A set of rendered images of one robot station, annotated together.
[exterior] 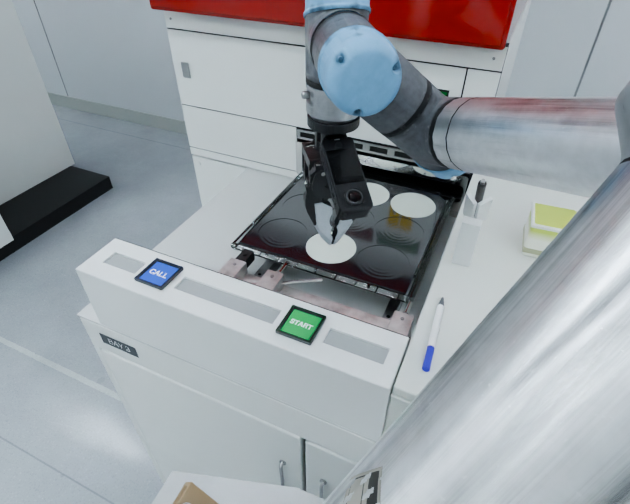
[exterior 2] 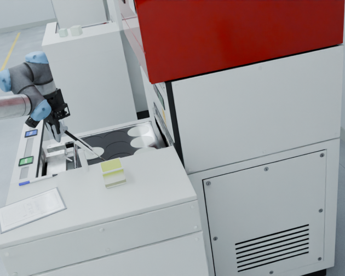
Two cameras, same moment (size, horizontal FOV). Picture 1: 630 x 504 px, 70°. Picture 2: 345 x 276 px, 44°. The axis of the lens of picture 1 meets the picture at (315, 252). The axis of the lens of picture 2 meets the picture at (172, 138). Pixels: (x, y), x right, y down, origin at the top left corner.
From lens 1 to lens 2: 1.60 m
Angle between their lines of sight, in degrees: 48
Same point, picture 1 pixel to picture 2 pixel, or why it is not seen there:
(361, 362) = (17, 176)
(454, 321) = (48, 181)
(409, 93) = (15, 88)
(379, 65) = (0, 79)
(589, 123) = not seen: outside the picture
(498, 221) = (126, 166)
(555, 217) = (109, 165)
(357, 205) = (28, 122)
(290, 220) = (101, 138)
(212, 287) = (33, 143)
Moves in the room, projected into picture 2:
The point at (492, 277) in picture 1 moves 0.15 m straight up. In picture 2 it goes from (81, 178) to (70, 142)
